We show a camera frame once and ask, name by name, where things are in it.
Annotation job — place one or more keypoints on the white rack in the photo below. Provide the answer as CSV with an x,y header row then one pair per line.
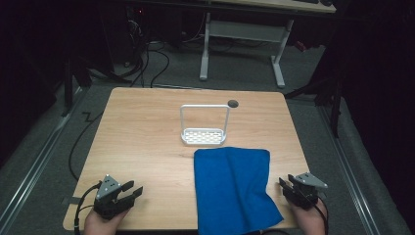
x,y
204,136

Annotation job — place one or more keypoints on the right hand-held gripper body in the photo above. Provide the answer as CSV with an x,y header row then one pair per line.
x,y
303,194

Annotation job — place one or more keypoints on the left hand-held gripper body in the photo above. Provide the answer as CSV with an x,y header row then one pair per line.
x,y
107,202

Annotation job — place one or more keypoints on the person's right hand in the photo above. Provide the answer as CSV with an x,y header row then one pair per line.
x,y
311,220

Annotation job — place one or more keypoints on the metal floor rail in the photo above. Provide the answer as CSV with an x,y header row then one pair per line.
x,y
354,176
36,166

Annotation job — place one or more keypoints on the black table grommet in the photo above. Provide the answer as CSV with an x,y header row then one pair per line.
x,y
233,103

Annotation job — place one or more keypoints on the grey tape strip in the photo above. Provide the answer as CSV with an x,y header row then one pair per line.
x,y
74,200

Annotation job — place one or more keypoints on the black stand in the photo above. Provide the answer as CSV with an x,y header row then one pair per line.
x,y
68,88
336,107

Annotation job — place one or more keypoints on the person's left hand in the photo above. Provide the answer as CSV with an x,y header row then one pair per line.
x,y
98,225

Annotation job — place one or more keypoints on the white-legged desk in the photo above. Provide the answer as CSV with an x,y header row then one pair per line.
x,y
244,31

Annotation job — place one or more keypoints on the blue cloth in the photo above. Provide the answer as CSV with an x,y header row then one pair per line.
x,y
231,189

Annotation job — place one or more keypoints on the dark computer tower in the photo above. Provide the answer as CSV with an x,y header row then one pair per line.
x,y
133,29

